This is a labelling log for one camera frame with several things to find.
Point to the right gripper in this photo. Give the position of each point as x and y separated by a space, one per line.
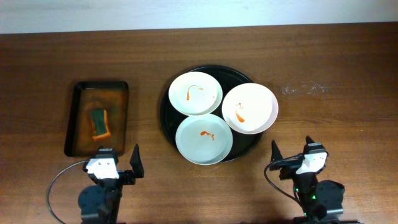
289 171

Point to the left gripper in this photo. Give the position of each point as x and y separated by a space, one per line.
123 178

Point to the green orange sponge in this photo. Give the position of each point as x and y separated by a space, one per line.
99 124

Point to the pink plate with sauce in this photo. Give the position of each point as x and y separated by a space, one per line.
250 108

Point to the grey plate with sauce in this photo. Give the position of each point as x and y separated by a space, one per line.
204 140

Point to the cream plate with sauce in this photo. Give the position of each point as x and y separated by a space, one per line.
195 93

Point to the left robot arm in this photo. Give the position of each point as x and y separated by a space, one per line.
99 203

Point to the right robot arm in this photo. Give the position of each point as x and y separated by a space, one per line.
320 201

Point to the round black tray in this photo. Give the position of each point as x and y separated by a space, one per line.
228 78

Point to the rectangular black tray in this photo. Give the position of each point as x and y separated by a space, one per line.
112 96

